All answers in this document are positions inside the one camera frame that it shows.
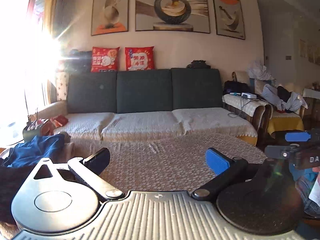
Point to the black bag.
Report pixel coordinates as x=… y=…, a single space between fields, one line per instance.
x=236 y=87

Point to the framed egg shape art print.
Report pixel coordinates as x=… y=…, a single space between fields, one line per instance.
x=110 y=11

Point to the white electronic device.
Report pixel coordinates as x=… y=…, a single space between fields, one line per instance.
x=249 y=96

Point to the blue garment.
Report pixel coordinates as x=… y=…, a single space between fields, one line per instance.
x=32 y=150

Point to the cream lace table cover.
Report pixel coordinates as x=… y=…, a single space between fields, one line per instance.
x=250 y=107

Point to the sliding glass door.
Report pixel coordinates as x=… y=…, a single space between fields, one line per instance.
x=15 y=67

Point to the wooden armchair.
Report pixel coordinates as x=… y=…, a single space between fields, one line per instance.
x=257 y=82

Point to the black carved ornament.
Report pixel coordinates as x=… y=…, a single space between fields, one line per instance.
x=198 y=65

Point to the green storage basket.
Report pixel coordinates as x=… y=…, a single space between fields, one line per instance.
x=35 y=130

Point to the red rabbit printed cushion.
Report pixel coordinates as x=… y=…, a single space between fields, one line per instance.
x=139 y=58
x=104 y=60

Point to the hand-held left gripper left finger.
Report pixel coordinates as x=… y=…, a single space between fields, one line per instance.
x=98 y=159

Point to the green sofa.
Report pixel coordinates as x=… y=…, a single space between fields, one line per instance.
x=145 y=92

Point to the green sofa back cushion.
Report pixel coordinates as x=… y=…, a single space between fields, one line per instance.
x=196 y=88
x=143 y=92
x=91 y=93

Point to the black crumpled garment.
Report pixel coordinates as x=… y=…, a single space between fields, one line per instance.
x=284 y=93

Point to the blue jeans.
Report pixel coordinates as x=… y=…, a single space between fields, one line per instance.
x=306 y=195

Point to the black knitted sweater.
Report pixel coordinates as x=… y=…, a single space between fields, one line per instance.
x=12 y=192

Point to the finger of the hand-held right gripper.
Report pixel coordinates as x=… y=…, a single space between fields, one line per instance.
x=297 y=136
x=277 y=152

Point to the cream lace sofa cover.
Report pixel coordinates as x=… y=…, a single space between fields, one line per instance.
x=205 y=122

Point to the pale blue crumpled clothes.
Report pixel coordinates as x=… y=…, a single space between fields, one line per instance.
x=261 y=70

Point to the green plaid cloth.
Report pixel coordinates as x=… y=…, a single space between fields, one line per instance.
x=80 y=62

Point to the white crumpled shirts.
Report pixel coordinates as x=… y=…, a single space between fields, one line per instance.
x=270 y=92

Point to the small framed wall picture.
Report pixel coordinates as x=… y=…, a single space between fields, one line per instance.
x=302 y=48

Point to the yellow chair cover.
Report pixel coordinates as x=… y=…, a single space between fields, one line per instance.
x=285 y=122

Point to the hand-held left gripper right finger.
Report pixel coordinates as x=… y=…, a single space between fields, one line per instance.
x=216 y=161

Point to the teal garment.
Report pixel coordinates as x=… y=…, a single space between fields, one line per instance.
x=310 y=178

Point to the framed crescent art print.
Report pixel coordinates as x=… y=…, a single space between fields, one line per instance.
x=228 y=16

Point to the grey curtain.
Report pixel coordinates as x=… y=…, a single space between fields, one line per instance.
x=66 y=10

